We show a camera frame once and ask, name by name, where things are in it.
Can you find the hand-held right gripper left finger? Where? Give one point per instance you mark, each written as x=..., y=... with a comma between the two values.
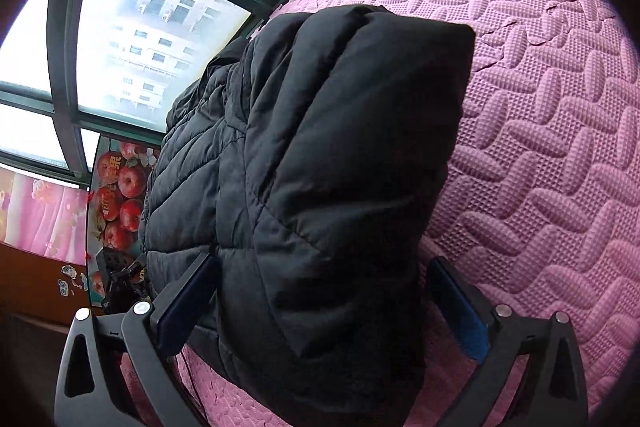
x=186, y=307

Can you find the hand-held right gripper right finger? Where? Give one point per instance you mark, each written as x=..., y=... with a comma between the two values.
x=461, y=313

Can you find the black quilted puffer jacket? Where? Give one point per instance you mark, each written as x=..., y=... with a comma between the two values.
x=310, y=207

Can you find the white cartoon sticker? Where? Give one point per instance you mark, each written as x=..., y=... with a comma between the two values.
x=67, y=284

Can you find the brown wooden cabinet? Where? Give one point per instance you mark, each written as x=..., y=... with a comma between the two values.
x=40, y=287

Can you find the apple print box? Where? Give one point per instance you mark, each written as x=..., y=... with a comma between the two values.
x=120, y=202

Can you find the pink printed curtain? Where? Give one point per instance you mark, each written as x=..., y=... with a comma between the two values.
x=40, y=212

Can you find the pink foam mat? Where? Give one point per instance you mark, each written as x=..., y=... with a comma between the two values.
x=540, y=157

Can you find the green window frame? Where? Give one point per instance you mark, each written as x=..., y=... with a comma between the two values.
x=65, y=57

